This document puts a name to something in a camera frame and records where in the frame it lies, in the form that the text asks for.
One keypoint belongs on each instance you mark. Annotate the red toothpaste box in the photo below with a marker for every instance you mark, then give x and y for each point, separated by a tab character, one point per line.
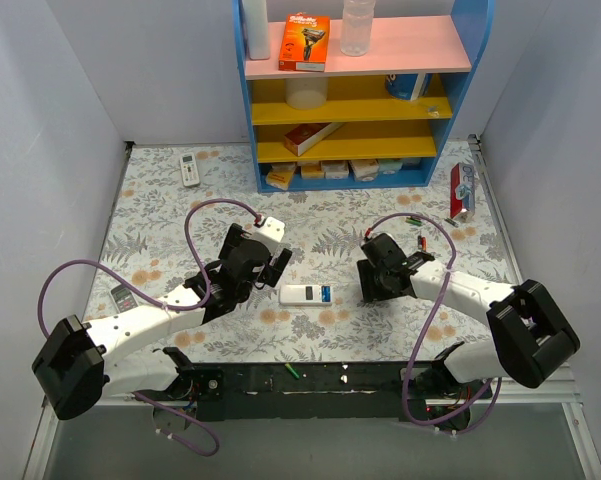
462	192

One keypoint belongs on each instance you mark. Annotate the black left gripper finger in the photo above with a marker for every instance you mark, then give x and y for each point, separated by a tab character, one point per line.
237	245
276	268

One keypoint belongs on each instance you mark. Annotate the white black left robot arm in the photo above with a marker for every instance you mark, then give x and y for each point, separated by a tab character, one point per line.
81	362

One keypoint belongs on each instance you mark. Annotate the white translucent cup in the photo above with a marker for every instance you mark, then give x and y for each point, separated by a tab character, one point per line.
303	93

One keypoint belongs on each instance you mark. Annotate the blue shelf unit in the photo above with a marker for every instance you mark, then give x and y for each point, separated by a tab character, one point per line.
375	125

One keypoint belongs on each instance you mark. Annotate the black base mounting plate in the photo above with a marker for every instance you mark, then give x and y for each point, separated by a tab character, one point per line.
241	391

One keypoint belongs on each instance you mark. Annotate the grey calculator remote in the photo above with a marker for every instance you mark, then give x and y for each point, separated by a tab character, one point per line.
123	298

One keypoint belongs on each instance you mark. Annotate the tissue pack green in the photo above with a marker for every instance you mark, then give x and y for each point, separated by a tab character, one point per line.
389	166

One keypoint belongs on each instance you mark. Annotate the yellow red small box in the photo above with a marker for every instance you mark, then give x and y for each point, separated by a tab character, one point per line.
280	176

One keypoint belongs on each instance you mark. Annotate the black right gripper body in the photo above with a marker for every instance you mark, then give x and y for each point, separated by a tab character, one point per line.
372	282

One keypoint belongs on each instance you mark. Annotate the white bottle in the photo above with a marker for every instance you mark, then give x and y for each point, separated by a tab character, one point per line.
257	29

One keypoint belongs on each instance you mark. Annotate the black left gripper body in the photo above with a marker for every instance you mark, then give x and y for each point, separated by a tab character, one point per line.
262	260

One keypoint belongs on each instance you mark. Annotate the white air conditioner remote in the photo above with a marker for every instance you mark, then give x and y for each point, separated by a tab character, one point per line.
189	171

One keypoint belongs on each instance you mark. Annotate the orange razor box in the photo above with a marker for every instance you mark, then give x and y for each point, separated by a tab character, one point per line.
304	44

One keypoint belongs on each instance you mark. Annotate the clear plastic bottle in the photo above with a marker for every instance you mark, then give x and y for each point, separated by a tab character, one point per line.
356	26

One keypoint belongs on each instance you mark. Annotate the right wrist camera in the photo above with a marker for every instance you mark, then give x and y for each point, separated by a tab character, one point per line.
379	242

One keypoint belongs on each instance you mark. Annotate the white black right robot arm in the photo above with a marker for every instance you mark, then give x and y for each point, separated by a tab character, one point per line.
530	336

